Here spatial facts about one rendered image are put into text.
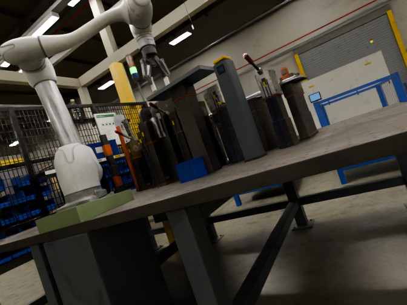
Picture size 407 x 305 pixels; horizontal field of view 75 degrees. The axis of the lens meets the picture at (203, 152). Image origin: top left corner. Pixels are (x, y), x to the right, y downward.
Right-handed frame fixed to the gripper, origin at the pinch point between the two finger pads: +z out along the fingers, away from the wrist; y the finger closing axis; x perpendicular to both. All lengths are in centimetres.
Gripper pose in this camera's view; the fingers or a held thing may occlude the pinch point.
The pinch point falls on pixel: (160, 86)
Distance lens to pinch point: 143.8
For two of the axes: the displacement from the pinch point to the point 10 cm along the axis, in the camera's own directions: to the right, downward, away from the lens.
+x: -6.3, 2.3, 7.4
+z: 3.3, 9.4, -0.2
